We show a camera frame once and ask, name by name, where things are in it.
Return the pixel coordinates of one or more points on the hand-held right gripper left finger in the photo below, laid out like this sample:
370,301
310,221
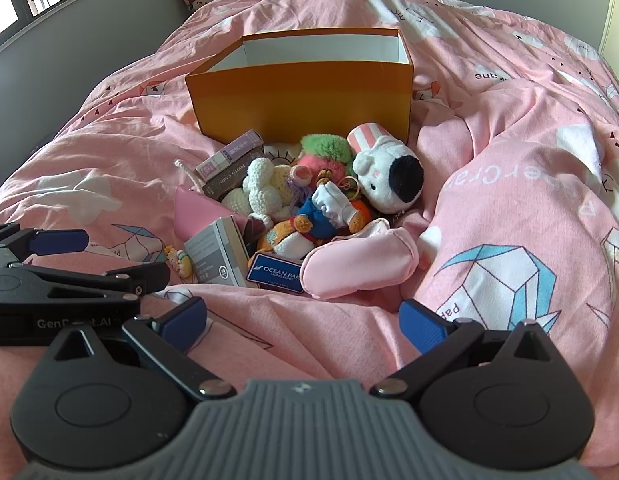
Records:
182,325

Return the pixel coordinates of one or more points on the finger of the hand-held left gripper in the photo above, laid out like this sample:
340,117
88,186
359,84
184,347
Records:
89,284
59,241

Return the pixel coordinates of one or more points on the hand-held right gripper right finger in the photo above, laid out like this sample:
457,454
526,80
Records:
424,325

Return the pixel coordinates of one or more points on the small cartoon figure charm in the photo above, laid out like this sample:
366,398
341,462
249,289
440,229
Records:
180,260

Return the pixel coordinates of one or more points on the grey card box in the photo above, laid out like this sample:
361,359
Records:
217,255

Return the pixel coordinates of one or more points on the pink pouch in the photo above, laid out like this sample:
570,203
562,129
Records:
364,260

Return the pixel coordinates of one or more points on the blue rectangular badge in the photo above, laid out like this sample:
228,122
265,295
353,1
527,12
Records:
277,272

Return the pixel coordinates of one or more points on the pink wallet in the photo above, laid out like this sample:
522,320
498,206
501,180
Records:
194,215

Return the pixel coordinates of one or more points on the orange-red crochet fruit charm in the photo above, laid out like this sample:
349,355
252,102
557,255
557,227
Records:
360,215

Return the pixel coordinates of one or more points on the orange plush doll blue outfit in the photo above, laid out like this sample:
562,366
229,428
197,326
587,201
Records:
319,215

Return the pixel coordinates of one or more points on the brown card box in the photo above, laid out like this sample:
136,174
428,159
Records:
232,175

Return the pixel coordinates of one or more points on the white dog plush striped hat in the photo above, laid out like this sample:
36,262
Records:
384,170

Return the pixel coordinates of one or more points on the cream crochet bunny doll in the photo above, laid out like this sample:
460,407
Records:
267,180

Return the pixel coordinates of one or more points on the lilac card box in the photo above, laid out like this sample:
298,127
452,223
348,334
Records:
229,155

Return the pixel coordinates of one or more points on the pink and green fluffy plush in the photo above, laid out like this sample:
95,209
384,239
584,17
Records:
324,152

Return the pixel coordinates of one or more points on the orange cardboard box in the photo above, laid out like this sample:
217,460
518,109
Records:
299,100

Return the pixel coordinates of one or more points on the pink printed duvet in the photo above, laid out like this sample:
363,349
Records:
514,160

